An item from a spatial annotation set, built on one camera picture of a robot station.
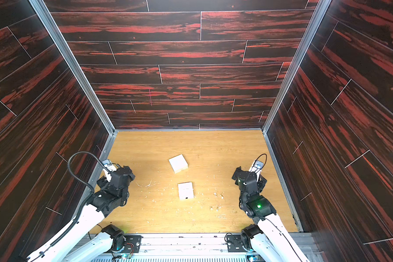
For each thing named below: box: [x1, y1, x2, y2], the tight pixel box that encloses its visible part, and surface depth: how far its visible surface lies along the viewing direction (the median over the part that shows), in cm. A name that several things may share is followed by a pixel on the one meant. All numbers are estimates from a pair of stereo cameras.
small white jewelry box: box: [177, 181, 194, 200], surface depth 90 cm
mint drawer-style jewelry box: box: [168, 153, 189, 174], surface depth 101 cm
